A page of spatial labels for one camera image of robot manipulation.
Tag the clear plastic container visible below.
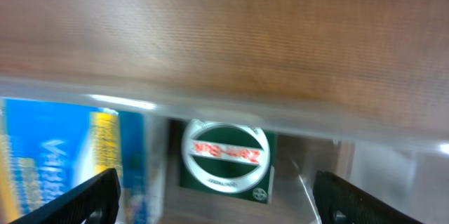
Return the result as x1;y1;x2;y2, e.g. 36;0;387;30
1;77;448;223

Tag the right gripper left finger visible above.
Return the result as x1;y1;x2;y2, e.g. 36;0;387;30
11;168;121;224

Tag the blue yellow VapoDrops box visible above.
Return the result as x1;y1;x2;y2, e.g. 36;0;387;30
1;99;147;223

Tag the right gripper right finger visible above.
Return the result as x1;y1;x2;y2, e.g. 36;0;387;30
313;171;422;224

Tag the green round-logo box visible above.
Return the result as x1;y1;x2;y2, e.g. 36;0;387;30
180;119;278;204

